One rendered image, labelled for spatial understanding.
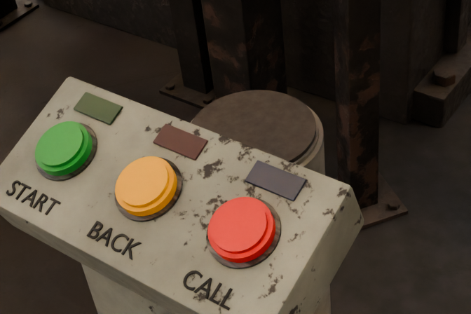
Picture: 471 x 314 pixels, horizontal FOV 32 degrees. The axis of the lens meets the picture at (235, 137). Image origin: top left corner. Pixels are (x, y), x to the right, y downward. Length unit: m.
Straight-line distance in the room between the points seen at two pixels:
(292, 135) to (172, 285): 0.23
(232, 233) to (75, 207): 0.12
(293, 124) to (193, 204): 0.20
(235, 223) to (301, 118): 0.23
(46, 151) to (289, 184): 0.17
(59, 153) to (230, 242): 0.15
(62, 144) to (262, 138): 0.19
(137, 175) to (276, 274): 0.11
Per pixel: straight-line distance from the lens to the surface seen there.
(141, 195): 0.51
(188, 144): 0.53
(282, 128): 0.68
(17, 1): 2.06
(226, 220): 0.48
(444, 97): 1.46
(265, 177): 0.49
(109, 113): 0.57
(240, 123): 0.69
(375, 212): 1.32
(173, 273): 0.49
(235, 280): 0.47
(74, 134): 0.56
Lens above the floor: 0.95
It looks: 39 degrees down
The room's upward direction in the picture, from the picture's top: 8 degrees counter-clockwise
